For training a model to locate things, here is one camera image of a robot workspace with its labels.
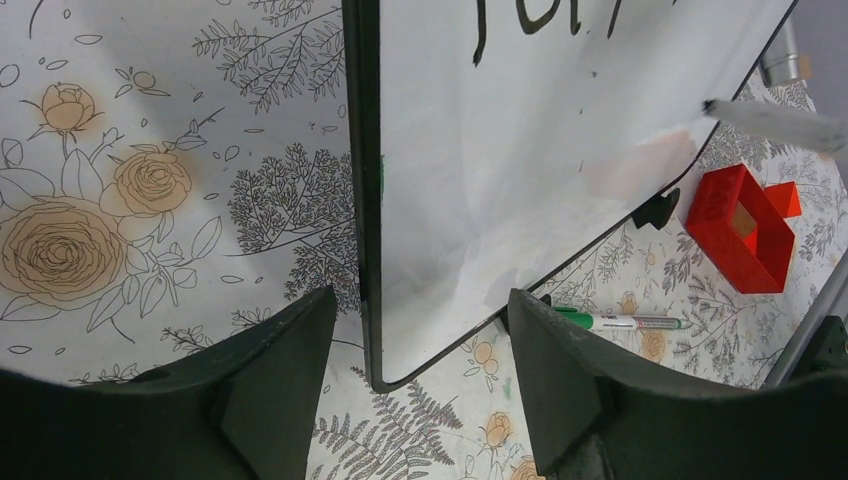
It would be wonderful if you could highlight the floral table mat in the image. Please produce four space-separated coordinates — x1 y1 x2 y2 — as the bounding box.
1 1 847 479

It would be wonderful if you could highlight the green capped marker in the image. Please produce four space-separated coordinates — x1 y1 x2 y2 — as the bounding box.
554 307 683 331

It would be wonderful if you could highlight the red plastic triangle piece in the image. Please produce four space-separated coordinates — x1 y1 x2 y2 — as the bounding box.
764 181 802 219

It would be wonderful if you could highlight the black capped whiteboard marker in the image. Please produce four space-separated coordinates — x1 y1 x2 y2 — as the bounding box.
702 99 847 155

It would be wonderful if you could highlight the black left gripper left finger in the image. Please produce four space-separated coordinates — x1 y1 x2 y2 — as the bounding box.
1 287 337 479

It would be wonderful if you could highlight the brown cylinder in box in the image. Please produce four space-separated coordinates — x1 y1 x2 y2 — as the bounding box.
730 202 758 239

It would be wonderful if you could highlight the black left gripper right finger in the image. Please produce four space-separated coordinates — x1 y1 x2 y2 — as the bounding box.
507 289 847 479

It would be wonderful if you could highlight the small black-framed whiteboard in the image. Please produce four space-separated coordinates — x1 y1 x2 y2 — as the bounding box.
342 1 794 393

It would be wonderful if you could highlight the red plastic box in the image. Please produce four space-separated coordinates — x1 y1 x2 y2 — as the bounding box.
685 164 802 294

